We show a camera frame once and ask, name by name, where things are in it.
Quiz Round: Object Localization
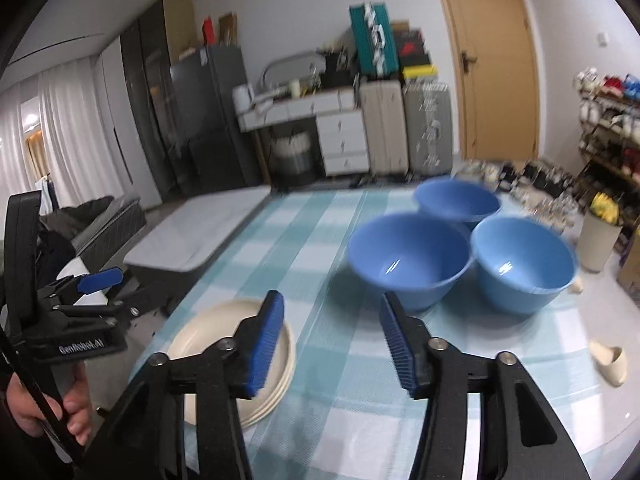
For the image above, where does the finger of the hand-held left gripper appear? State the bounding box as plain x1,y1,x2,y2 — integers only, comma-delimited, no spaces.
37,268,124,306
52,296,141,333

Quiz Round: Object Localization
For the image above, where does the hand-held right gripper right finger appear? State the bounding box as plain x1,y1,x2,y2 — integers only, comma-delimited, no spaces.
378,292,593,480

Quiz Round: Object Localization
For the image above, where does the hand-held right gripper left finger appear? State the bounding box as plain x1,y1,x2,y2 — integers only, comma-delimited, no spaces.
87,290,286,480

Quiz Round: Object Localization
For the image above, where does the beige plate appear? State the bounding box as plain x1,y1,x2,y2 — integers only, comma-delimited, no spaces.
240,360,296,430
240,340,296,421
166,300,293,413

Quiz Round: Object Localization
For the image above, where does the blue bowl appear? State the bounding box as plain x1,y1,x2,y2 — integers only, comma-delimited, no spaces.
470,216,578,316
348,213,474,312
415,176,502,233

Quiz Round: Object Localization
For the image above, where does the person's left hand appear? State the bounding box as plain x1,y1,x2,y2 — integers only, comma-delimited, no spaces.
5,360,93,447

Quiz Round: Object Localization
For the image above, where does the teal checked tablecloth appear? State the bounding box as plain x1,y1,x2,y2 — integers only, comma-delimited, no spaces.
127,187,608,480

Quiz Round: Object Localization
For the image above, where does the grey sofa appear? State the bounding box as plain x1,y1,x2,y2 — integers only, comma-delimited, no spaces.
40,196,147,261

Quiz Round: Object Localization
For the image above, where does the grey coffee table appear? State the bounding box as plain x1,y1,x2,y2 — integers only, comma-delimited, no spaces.
123,185,273,311

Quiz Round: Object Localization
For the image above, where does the white curtain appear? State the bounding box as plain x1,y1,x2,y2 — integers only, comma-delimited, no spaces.
0,52,136,211

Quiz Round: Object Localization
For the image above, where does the dark glass wardrobe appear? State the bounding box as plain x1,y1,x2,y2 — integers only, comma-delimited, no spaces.
120,0,201,201

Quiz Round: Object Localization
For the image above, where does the woven laundry basket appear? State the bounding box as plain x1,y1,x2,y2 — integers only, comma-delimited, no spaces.
270,130,318,186

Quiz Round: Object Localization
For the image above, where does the dark grey fridge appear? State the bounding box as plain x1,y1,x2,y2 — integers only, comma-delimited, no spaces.
170,45,261,196

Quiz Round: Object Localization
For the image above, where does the row of scattered shoes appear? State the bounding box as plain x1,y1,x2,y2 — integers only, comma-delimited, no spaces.
452,157,586,231

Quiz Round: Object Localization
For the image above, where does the white drawer desk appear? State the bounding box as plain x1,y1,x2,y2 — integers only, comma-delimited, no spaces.
235,85,371,186

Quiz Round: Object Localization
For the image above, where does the beige suitcase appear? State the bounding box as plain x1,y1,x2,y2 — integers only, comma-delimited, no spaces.
358,79,410,177

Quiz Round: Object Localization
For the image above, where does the beige trash bin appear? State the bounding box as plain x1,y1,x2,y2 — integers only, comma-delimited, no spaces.
577,192,624,274

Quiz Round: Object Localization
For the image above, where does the silver suitcase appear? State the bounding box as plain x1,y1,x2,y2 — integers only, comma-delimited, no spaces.
401,81,455,173

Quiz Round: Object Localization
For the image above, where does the printed cardboard box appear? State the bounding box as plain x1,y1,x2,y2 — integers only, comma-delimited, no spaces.
616,227,640,306

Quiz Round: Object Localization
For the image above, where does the black bag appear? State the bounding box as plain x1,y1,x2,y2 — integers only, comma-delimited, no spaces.
320,50,361,90

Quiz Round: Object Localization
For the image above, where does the brown cardboard box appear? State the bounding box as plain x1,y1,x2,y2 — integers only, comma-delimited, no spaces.
218,11,240,46

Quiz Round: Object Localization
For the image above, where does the arched mirror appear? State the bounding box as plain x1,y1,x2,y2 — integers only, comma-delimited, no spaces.
260,50,328,92

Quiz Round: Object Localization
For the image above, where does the wooden door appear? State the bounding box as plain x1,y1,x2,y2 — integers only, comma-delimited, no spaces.
430,0,542,163

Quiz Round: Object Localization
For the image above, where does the stack of dark shoe boxes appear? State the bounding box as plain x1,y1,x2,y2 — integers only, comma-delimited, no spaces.
390,21,438,83

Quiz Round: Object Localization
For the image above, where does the teal suitcase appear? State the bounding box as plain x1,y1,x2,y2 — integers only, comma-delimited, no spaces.
348,2,402,81

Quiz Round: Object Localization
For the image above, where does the metal shoe rack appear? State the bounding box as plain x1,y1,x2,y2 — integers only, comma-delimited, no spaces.
572,67,640,191

